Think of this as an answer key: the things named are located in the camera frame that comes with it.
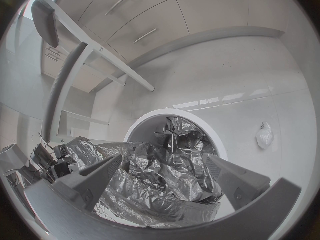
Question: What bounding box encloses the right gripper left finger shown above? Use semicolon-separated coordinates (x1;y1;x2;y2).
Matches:
54;155;123;212

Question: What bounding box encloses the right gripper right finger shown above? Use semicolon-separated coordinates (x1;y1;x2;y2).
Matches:
202;153;271;214

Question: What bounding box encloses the black plastic bag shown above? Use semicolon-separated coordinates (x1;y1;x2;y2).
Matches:
65;116;224;228

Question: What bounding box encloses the crumpled white plastic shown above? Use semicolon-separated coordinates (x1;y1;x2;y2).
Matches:
255;121;274;149

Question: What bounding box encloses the white trash bin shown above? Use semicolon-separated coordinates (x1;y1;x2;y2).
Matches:
124;108;228;162

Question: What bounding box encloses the grey chair with white legs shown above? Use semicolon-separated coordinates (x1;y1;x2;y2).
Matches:
31;0;155;144

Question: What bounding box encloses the beige cabinet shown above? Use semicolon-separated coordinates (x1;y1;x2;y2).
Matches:
40;0;286;93

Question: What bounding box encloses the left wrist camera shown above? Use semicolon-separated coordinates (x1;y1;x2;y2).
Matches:
53;145;68;159

